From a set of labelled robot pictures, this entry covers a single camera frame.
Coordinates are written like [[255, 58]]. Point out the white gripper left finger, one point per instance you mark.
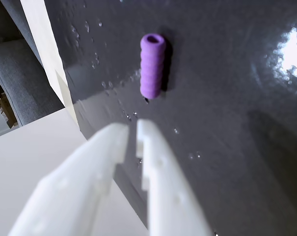
[[77, 177]]

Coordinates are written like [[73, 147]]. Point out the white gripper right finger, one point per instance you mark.
[[163, 184]]

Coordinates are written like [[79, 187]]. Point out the purple ribbed pen grip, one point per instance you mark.
[[152, 68]]

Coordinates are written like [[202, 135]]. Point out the dark grey table mat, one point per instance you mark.
[[212, 123]]

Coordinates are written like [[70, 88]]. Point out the brown cardboard box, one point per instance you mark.
[[2, 108]]

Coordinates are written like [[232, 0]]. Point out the grey fabric chair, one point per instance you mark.
[[20, 81]]

